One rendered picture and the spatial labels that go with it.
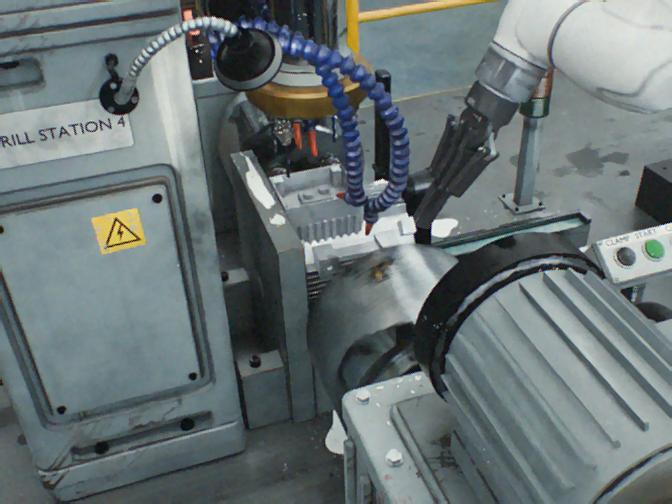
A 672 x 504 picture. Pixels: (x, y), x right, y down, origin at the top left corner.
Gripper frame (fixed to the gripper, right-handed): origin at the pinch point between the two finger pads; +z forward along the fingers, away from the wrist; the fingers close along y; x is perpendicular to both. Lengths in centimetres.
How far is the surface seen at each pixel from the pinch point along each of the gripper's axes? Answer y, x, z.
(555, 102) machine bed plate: -79, 82, -12
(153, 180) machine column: 11.4, -45.8, 2.9
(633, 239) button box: 16.1, 23.8, -10.9
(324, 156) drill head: -26.1, -6.4, 6.7
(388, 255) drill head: 17.3, -15.5, 1.6
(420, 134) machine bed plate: -76, 44, 10
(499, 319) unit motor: 50, -28, -12
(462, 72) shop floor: -277, 188, 20
